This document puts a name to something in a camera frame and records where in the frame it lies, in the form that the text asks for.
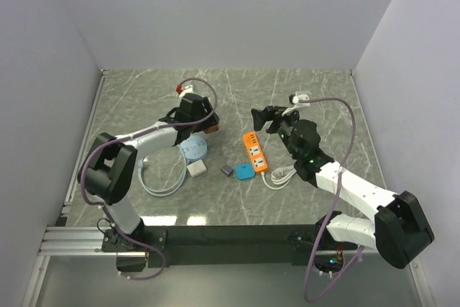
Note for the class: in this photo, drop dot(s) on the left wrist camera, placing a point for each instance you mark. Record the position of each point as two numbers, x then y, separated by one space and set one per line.
182 90

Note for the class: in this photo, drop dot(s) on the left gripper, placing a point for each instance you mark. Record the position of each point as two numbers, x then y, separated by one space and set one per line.
209 119

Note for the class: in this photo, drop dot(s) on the aluminium rail frame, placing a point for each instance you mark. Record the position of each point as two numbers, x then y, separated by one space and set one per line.
61 240

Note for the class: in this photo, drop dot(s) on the black base beam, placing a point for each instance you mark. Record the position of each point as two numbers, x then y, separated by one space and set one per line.
219 245

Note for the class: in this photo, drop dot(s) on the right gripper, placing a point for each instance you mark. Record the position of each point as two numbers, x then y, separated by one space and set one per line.
260 117

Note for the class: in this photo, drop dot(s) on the small grey charger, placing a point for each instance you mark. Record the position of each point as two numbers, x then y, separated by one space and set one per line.
227 170

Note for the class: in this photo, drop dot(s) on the orange power strip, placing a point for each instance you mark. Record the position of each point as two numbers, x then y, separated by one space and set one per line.
254 150

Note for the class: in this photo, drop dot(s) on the red cube socket adapter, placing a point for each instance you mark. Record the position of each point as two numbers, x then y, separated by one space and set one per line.
210 128

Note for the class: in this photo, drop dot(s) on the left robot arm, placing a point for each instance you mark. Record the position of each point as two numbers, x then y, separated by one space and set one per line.
106 174

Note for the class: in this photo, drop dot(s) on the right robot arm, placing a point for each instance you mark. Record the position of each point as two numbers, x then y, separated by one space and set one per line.
393 224

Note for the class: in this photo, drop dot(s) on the round light blue power strip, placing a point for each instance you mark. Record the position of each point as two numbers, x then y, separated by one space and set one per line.
194 148

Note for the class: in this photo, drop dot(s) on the white square plug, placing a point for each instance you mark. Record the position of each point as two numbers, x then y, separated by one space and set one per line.
196 168

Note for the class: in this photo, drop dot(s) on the blue square adapter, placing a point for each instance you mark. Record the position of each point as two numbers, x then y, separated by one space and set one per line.
245 171

